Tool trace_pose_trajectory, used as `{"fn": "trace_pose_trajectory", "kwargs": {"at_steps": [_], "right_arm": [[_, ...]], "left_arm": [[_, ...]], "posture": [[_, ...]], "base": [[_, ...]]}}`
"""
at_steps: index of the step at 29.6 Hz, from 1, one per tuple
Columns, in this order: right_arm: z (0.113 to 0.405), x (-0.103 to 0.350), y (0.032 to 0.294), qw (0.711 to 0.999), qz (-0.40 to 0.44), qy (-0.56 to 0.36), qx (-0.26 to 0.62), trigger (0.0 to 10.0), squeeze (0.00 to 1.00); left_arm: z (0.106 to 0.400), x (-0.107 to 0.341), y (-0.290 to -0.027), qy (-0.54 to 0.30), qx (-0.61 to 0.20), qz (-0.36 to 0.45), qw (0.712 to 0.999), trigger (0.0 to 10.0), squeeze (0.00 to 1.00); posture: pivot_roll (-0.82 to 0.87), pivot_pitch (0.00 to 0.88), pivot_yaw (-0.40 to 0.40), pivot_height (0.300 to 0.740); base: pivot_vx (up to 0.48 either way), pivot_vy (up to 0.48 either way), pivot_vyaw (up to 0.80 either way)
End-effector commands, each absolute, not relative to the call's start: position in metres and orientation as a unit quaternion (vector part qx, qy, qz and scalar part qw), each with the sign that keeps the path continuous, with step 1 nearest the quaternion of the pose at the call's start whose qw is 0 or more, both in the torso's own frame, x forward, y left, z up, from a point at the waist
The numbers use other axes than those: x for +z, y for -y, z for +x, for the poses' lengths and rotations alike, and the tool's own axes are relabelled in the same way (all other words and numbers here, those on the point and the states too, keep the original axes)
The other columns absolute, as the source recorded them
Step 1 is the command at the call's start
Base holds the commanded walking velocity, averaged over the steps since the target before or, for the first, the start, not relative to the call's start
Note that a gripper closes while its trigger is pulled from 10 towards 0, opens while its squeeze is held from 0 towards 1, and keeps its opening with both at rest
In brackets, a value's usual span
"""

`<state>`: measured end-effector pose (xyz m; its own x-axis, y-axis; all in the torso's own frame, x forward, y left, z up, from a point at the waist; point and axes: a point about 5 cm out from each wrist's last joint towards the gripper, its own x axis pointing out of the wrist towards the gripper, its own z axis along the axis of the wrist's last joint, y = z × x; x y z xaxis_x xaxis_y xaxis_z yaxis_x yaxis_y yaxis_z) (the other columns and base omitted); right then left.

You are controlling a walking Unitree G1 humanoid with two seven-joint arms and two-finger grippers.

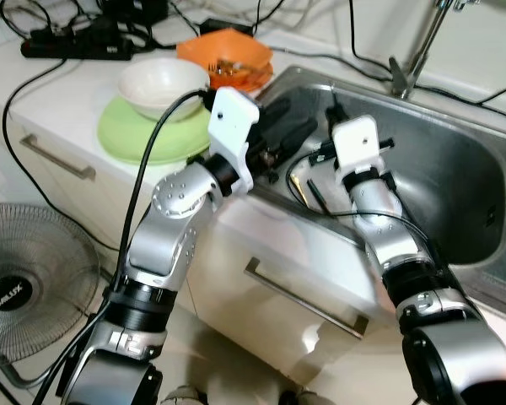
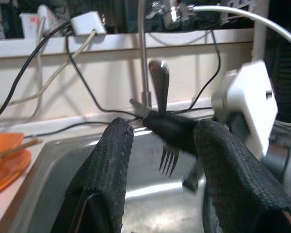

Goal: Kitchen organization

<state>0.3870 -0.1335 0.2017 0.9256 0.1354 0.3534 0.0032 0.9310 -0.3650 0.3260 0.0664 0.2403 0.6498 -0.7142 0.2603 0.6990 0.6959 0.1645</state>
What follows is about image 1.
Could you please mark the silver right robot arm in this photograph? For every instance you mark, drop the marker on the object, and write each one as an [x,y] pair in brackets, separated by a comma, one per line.
[388,228]

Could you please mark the grey standing fan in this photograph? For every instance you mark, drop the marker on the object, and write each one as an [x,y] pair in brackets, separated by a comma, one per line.
[25,287]

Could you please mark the white bowl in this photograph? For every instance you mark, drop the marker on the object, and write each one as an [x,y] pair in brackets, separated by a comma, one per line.
[156,89]

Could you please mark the green plate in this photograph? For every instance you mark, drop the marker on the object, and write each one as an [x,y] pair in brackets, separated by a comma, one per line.
[122,139]

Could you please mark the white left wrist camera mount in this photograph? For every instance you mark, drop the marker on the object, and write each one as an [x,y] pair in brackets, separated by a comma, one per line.
[232,126]

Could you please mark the black utensil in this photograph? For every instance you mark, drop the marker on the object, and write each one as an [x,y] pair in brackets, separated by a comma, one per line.
[318,196]

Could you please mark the orange plate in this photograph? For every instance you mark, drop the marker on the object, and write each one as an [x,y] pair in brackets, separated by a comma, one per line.
[257,83]

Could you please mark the orange bowl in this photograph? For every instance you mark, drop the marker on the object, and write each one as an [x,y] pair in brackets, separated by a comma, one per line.
[211,49]

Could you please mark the stainless steel sink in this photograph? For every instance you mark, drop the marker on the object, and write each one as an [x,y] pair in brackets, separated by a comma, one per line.
[464,169]

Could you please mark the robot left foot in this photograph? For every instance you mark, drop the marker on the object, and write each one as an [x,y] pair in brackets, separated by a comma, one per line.
[184,396]

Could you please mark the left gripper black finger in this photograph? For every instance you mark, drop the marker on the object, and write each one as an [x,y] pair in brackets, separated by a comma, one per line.
[299,139]
[288,116]

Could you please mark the black power adapter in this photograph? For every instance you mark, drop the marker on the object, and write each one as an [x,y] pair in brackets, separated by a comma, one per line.
[228,27]

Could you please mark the black power strip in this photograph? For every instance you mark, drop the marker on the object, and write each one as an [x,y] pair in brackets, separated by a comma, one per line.
[72,44]

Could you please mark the steel faucet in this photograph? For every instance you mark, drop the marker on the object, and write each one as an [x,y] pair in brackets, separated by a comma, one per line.
[409,63]

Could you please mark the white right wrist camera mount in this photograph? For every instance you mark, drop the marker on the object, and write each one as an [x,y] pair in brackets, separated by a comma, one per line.
[356,145]

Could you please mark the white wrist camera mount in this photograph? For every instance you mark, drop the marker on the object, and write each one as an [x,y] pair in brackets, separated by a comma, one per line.
[356,145]
[232,126]

